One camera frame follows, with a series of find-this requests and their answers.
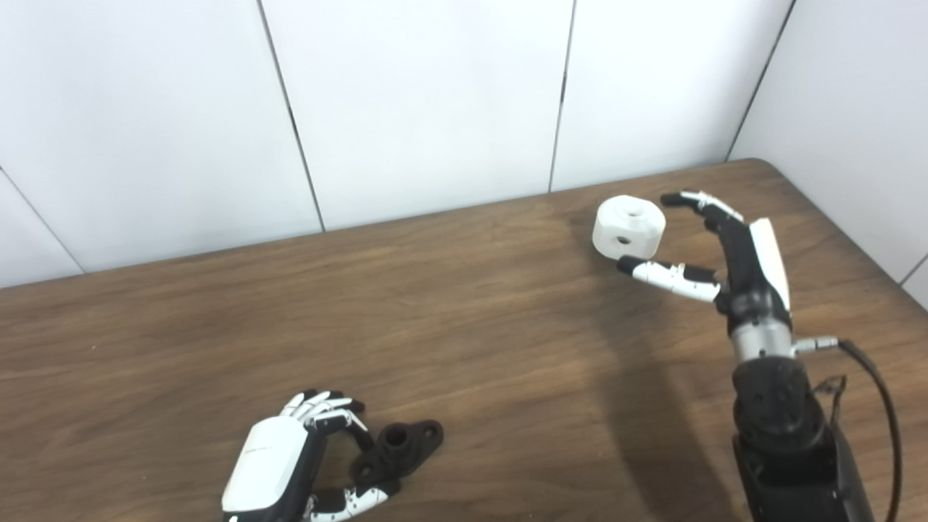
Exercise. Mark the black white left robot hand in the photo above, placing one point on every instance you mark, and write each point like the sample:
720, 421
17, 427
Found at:
268, 464

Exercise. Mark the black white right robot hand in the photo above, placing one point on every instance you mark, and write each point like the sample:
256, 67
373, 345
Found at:
754, 283

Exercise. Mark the round white piece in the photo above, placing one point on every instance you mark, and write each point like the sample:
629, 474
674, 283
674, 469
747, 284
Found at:
641, 228

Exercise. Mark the black flanged holder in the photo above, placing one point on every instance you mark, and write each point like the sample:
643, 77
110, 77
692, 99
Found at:
402, 446

